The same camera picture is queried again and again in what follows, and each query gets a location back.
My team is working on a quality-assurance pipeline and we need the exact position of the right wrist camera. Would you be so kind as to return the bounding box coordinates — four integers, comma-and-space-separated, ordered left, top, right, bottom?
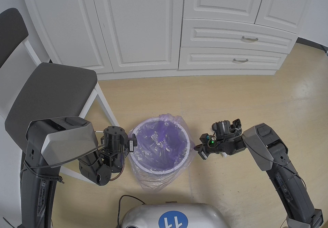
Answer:
200, 133, 215, 145

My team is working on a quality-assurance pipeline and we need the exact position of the white trash bin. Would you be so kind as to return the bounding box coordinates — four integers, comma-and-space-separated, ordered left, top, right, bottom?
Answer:
131, 117, 192, 176

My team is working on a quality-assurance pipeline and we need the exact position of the black plastic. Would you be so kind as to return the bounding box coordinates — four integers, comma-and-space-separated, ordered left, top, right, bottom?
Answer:
231, 118, 243, 135

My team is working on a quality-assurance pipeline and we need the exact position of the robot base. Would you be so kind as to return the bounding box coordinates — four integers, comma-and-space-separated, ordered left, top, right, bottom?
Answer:
122, 203, 226, 228

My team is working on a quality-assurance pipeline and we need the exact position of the black cable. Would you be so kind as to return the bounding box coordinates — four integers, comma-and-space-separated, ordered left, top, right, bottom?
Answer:
117, 195, 147, 228

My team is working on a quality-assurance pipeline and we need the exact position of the white chair grey seat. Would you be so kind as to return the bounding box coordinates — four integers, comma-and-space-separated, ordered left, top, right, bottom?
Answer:
0, 8, 119, 185

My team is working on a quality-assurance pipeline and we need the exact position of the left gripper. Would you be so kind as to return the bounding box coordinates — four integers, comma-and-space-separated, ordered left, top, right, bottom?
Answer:
122, 133, 138, 154

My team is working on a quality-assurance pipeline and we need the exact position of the white wardrobe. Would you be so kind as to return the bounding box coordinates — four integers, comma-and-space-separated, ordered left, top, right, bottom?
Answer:
18, 0, 314, 81

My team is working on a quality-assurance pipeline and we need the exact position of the purple plastic bag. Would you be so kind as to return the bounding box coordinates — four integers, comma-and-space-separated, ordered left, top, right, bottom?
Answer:
128, 114, 198, 192

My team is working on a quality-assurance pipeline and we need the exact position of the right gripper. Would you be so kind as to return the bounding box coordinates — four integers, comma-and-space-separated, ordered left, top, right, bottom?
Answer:
199, 142, 224, 161

